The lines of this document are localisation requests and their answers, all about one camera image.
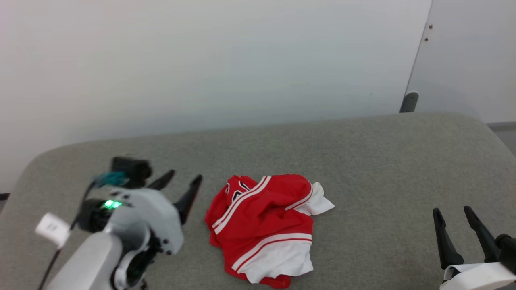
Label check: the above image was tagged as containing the red white basketball jersey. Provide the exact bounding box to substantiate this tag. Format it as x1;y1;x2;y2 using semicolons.
204;174;335;289

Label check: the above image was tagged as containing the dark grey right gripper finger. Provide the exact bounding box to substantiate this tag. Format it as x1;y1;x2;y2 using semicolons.
464;205;502;263
433;207;465;270

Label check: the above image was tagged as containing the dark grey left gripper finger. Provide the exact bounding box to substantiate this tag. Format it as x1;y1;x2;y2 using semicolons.
147;169;176;191
173;174;203;225

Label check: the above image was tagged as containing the white paper cable tag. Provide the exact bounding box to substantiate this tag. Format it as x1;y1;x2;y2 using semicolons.
35;213;71;248

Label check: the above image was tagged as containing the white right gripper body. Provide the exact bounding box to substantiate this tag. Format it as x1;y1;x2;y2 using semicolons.
439;261;516;290

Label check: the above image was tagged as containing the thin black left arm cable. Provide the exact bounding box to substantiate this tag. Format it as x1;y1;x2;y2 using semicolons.
38;171;129;290

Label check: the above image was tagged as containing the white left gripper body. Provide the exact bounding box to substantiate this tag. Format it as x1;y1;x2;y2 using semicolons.
77;186;185;256

